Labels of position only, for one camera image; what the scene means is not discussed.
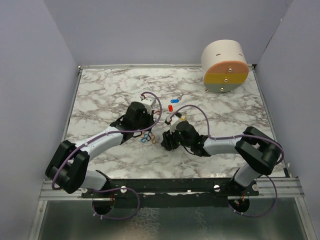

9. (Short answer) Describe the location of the blue key tag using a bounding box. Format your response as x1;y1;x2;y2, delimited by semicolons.
170;99;180;103

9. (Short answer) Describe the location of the aluminium frame rail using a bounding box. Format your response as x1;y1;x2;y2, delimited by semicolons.
38;179;87;201

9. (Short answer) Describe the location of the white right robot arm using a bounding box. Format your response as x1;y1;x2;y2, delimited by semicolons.
161;120;284;196

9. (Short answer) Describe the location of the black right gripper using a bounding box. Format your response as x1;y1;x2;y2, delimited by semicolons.
161;123;192;151

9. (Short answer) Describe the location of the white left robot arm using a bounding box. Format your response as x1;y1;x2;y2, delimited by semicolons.
45;97;156;198

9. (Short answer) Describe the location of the cream cylindrical drum holder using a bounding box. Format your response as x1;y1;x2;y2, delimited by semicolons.
201;39;249;93

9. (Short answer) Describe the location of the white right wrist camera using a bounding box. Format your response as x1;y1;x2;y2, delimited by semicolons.
164;112;182;134

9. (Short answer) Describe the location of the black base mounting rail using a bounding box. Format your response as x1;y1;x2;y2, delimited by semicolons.
82;178;259;209

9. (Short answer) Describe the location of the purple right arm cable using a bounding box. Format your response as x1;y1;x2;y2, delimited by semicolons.
166;104;286;218

